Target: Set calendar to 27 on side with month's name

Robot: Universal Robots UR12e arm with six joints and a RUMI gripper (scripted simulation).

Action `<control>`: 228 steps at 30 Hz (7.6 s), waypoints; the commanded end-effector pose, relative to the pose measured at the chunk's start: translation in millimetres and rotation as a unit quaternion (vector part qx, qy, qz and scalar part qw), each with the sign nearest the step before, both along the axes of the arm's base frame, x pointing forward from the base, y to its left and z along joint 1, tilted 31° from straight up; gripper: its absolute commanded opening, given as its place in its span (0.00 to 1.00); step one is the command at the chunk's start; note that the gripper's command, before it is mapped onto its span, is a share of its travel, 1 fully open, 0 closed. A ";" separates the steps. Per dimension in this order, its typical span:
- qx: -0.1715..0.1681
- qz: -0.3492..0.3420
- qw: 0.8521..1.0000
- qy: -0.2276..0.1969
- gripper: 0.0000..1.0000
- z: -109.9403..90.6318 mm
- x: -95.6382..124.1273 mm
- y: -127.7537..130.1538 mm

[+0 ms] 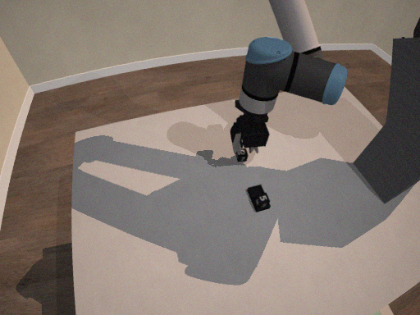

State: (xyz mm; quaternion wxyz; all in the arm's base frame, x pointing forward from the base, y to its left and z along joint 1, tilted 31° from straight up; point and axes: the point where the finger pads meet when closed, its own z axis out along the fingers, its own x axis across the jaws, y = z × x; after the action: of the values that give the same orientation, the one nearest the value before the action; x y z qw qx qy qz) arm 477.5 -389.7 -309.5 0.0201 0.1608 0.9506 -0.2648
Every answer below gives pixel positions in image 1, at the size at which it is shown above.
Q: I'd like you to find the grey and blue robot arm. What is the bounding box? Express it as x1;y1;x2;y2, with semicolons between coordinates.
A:
235;0;347;115

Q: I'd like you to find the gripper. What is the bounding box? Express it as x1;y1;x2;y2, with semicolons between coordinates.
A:
231;108;269;155

